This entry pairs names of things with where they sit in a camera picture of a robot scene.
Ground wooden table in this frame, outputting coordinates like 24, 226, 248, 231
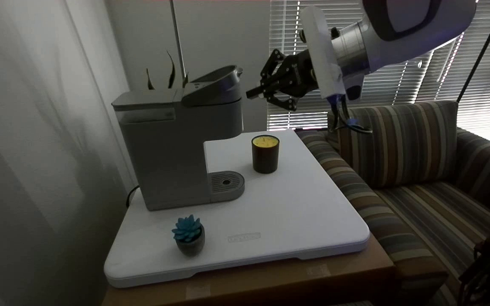
100, 235, 396, 306

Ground grey coffee maker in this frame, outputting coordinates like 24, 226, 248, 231
110, 65, 247, 213

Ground white plastic board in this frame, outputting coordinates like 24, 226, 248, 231
102, 129, 371, 289

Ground black power cord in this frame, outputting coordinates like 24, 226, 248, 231
124, 184, 141, 209

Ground long black hanging cable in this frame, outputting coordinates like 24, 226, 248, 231
456, 0, 490, 104

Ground small blue succulent in pot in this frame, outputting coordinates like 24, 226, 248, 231
170, 213, 206, 257

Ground yellow candle in dark jar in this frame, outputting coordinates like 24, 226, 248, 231
250, 133, 281, 175

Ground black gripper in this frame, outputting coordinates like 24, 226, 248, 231
245, 48, 321, 112

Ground striped sofa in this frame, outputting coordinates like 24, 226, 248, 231
294, 100, 490, 306

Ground window blinds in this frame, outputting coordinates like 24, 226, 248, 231
267, 0, 490, 146

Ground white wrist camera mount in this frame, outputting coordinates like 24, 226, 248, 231
301, 4, 350, 102

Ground thin grey pole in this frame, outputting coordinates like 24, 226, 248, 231
168, 0, 189, 82

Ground snake plant in teal pot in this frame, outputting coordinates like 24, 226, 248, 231
145, 53, 192, 92

